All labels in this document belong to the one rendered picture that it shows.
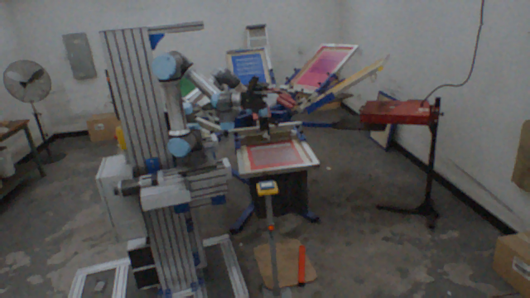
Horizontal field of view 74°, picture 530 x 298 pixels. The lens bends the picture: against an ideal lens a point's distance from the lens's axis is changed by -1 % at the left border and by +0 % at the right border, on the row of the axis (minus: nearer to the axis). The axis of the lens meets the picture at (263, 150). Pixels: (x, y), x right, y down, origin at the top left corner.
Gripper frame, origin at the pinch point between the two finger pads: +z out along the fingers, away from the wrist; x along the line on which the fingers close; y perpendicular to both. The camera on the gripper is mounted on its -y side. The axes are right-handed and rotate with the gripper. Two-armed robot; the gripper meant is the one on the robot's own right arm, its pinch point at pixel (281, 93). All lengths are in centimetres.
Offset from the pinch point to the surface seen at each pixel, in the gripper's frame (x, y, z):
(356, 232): -144, 149, 46
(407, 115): -146, 38, 88
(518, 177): -128, 88, 171
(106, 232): -130, 151, -213
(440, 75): -247, 13, 140
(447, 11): -237, -52, 141
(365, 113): -154, 37, 54
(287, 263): -93, 154, -15
